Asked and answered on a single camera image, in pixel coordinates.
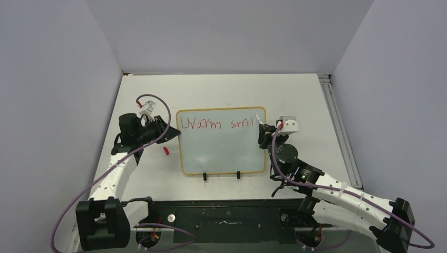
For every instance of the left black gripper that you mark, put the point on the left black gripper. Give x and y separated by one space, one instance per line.
159 125

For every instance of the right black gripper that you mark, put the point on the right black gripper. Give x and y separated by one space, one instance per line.
266 135

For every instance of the white red marker pen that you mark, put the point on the white red marker pen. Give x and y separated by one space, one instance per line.
259 119

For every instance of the yellow-framed whiteboard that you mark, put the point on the yellow-framed whiteboard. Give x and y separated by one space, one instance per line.
220 140

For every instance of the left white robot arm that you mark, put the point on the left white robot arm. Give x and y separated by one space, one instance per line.
103 220

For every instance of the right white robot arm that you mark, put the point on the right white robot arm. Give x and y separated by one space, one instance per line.
330 201

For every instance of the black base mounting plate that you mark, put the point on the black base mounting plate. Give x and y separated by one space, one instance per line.
235 221

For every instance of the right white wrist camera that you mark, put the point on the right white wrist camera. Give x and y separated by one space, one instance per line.
287 125

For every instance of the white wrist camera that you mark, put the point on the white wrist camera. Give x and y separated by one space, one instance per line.
287 125
147 108

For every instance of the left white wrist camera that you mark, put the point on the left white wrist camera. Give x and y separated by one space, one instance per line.
147 108

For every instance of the aluminium rail frame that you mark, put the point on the aluminium rail frame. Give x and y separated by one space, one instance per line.
342 137

